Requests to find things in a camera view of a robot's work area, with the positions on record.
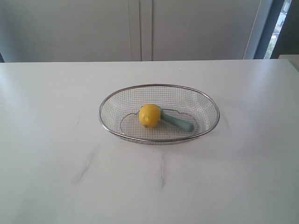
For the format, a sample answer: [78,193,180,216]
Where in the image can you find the dark window frame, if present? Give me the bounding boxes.
[254,0,299,59]

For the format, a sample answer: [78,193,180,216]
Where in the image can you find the yellow lemon with sticker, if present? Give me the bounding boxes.
[139,104,161,128]

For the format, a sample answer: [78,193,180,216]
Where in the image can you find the white cabinet doors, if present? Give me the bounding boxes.
[0,0,272,62]

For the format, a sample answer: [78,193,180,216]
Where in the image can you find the oval steel mesh basket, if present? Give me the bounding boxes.
[99,84,220,145]

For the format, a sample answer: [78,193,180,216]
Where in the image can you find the teal handled vegetable peeler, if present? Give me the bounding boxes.
[160,107,194,132]

